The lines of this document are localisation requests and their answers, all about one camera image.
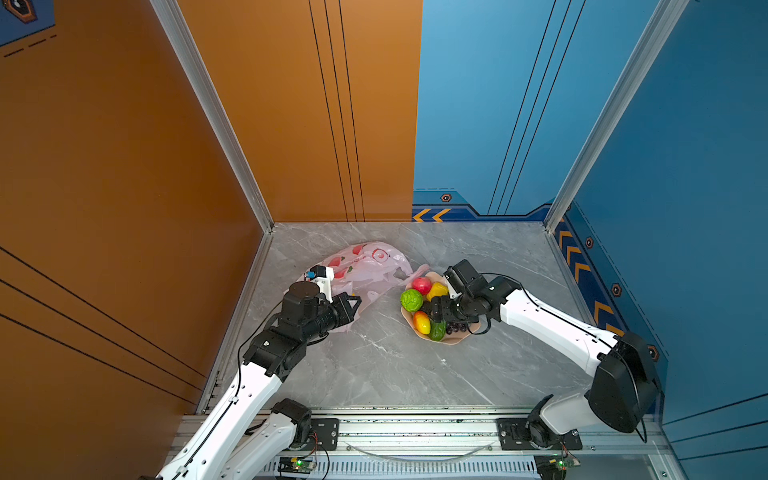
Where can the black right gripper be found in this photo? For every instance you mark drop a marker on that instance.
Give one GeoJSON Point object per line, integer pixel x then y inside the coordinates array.
{"type": "Point", "coordinates": [435, 310]}

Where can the aluminium front rail frame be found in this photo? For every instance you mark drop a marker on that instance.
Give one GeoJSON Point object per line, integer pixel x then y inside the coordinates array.
{"type": "Point", "coordinates": [462, 443]}

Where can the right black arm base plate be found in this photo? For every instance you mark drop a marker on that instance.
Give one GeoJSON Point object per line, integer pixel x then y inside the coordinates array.
{"type": "Point", "coordinates": [518, 434]}

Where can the orange yellow peach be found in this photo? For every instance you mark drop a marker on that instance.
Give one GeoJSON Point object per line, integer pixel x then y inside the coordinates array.
{"type": "Point", "coordinates": [422, 323]}

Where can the yellow lemon fruit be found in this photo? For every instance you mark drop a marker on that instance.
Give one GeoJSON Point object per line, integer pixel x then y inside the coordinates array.
{"type": "Point", "coordinates": [437, 290]}

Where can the left aluminium corner post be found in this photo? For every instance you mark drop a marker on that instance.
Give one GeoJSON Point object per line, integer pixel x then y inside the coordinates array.
{"type": "Point", "coordinates": [177, 31]}

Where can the green circuit board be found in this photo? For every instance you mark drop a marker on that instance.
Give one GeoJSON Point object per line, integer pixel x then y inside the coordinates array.
{"type": "Point", "coordinates": [563, 463]}
{"type": "Point", "coordinates": [296, 466]}

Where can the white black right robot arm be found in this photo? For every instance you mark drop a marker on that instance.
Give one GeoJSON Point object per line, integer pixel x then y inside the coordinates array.
{"type": "Point", "coordinates": [624, 379]}

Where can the red apple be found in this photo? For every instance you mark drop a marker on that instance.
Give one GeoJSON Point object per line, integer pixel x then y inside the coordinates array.
{"type": "Point", "coordinates": [423, 285]}

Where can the right green circuit board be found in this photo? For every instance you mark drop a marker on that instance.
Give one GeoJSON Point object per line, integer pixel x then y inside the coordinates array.
{"type": "Point", "coordinates": [563, 463]}

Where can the green yellow cucumber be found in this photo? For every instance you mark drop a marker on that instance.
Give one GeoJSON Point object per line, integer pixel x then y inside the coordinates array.
{"type": "Point", "coordinates": [438, 331]}

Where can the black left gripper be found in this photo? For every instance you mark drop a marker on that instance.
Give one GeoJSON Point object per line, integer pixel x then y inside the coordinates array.
{"type": "Point", "coordinates": [345, 314]}

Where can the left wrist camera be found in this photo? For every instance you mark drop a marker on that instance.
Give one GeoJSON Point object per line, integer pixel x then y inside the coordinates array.
{"type": "Point", "coordinates": [322, 276]}

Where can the aluminium corner post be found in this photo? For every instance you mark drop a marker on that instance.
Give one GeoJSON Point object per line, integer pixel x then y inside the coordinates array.
{"type": "Point", "coordinates": [177, 31]}
{"type": "Point", "coordinates": [653, 38]}

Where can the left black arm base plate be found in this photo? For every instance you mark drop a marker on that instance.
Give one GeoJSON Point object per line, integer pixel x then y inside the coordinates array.
{"type": "Point", "coordinates": [326, 430]}

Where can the green custard apple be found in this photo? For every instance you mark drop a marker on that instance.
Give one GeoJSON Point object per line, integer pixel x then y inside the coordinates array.
{"type": "Point", "coordinates": [411, 300]}

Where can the pink printed plastic bag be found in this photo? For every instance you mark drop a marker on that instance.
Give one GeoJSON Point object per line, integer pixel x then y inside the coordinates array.
{"type": "Point", "coordinates": [367, 270]}

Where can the dark purple grape bunch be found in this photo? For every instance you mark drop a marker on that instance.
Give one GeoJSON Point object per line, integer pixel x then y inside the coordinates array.
{"type": "Point", "coordinates": [459, 328]}

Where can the right aluminium corner post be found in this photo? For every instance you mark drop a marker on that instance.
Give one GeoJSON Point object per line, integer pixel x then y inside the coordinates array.
{"type": "Point", "coordinates": [653, 38]}

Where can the left green circuit board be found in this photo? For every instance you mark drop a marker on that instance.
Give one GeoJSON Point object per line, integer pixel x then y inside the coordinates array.
{"type": "Point", "coordinates": [296, 466]}

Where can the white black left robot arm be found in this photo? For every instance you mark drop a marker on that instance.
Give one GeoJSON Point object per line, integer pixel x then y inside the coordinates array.
{"type": "Point", "coordinates": [218, 450]}

